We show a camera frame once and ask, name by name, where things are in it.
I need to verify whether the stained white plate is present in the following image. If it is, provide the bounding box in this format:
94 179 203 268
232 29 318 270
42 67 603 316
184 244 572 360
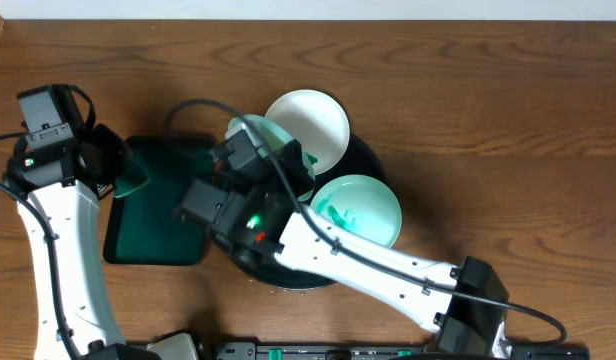
264 89 351 175
225 114 315 202
310 175 402 248

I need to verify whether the green sponge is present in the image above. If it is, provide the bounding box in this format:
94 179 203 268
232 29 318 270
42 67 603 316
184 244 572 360
114 161 149 198

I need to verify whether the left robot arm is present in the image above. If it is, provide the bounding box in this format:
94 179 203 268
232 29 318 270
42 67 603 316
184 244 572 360
4 125 199 359

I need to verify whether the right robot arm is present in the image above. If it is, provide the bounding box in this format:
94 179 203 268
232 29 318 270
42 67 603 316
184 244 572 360
177 136 512 359

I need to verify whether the round black tray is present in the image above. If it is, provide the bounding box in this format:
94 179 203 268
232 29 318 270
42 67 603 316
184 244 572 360
215 134 388 290

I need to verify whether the dark green rectangular tray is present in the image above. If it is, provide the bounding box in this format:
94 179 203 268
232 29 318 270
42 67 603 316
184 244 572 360
103 136 214 266

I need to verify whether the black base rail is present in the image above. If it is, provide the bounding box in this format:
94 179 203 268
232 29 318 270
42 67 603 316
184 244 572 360
212 342 591 360

